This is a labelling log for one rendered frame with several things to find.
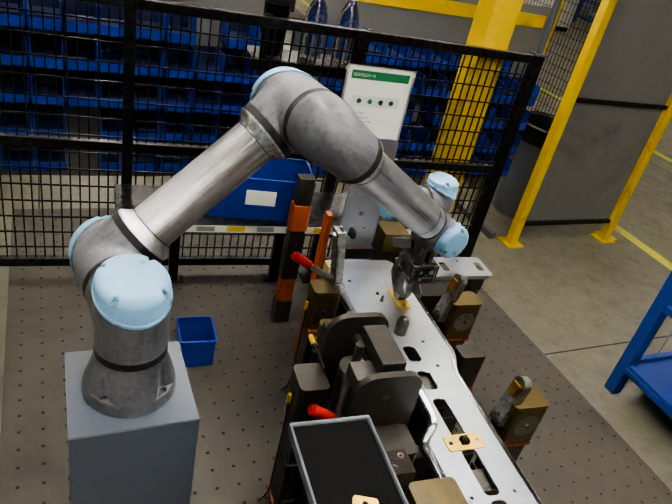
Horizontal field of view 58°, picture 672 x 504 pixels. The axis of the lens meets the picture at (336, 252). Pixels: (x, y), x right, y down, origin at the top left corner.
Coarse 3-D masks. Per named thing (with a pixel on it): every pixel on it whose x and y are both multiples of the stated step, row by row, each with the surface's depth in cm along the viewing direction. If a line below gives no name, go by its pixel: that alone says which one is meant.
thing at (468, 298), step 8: (464, 296) 160; (472, 296) 161; (456, 304) 156; (464, 304) 157; (472, 304) 157; (480, 304) 158; (456, 312) 157; (464, 312) 158; (472, 312) 159; (448, 320) 158; (456, 320) 159; (464, 320) 160; (472, 320) 161; (440, 328) 162; (448, 328) 160; (456, 328) 160; (464, 328) 161; (448, 336) 161; (456, 336) 162; (464, 336) 163; (456, 344) 165
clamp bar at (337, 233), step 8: (336, 232) 141; (344, 232) 141; (352, 232) 142; (336, 240) 142; (344, 240) 142; (336, 248) 142; (344, 248) 143; (336, 256) 144; (344, 256) 144; (336, 264) 145; (336, 272) 146; (336, 280) 148
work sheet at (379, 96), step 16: (352, 64) 178; (352, 80) 181; (368, 80) 182; (384, 80) 184; (400, 80) 185; (352, 96) 183; (368, 96) 185; (384, 96) 187; (400, 96) 188; (368, 112) 188; (384, 112) 190; (400, 112) 191; (368, 128) 191; (384, 128) 193; (400, 128) 195
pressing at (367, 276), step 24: (360, 264) 172; (384, 264) 174; (360, 288) 161; (384, 288) 164; (360, 312) 152; (384, 312) 154; (408, 312) 156; (408, 336) 148; (432, 336) 150; (408, 360) 140; (432, 360) 142; (456, 360) 145; (456, 384) 137; (432, 408) 128; (456, 408) 130; (480, 408) 132; (432, 432) 122; (480, 432) 126; (432, 456) 117; (456, 456) 119; (480, 456) 120; (504, 456) 121; (456, 480) 114; (504, 480) 116
